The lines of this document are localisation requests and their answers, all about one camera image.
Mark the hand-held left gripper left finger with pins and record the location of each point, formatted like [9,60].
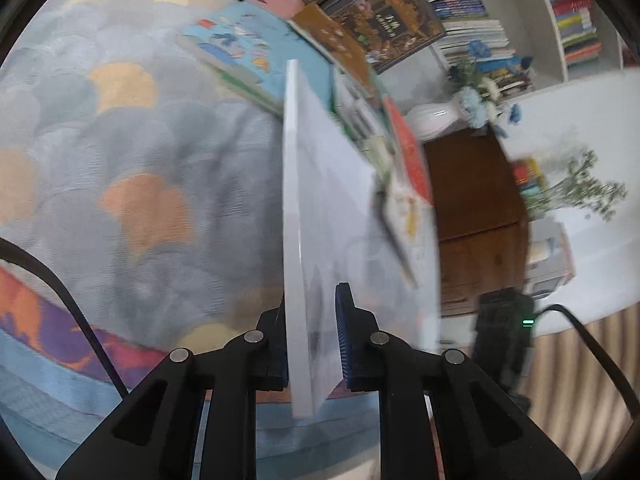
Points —
[272,355]

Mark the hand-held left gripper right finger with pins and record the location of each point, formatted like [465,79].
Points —
[345,335]

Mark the plain white cover book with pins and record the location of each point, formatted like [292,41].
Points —
[325,210]

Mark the row of pale thin books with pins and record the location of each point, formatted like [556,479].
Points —
[470,25]

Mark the row of colourful books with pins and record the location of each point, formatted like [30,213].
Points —
[575,20]

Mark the white grey box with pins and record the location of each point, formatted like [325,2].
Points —
[550,260]

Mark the white book with yellow-robed figure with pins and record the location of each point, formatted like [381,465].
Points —
[407,220]

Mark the brown wooden cabinet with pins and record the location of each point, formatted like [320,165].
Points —
[465,185]

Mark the red label jar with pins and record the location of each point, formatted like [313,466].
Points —
[522,172]

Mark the green leafy sprigs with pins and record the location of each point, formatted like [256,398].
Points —
[575,185]

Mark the orange red cover book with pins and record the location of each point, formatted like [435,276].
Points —
[410,155]

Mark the white ribbed vase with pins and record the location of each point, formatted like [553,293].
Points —
[430,120]

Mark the white and green book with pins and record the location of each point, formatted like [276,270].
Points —
[355,110]

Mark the blue white flower bouquet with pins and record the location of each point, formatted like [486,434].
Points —
[472,100]

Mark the grey scalloped patterned rug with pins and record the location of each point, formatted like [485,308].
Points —
[150,135]

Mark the brown cover book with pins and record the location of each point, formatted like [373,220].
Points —
[325,35]

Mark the white bookshelf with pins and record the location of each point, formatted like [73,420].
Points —
[525,25]

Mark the light blue illustrated book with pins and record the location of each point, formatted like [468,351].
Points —
[240,40]

